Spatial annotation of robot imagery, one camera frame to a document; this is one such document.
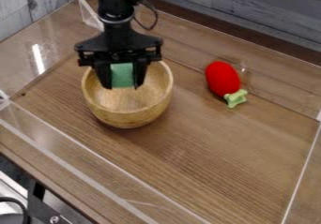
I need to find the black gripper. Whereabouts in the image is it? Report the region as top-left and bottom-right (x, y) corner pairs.
(73, 18), (163, 89)

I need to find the green rectangular block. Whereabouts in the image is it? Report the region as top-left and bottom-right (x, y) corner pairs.
(110, 63), (134, 88)

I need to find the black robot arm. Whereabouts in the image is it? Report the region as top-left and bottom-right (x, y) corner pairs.
(73, 0), (163, 89)

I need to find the brown wooden bowl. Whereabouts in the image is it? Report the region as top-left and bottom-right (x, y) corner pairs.
(81, 61), (172, 128)

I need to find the red toy strawberry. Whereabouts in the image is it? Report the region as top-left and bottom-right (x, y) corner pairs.
(206, 61), (249, 109)

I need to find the clear acrylic corner bracket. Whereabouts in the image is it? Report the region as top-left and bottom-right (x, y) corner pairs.
(77, 0), (104, 32)

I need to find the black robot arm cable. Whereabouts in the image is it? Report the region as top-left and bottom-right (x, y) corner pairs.
(131, 0), (160, 32)

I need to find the black cable bottom left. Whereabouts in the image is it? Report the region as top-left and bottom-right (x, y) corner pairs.
(0, 196), (31, 224)

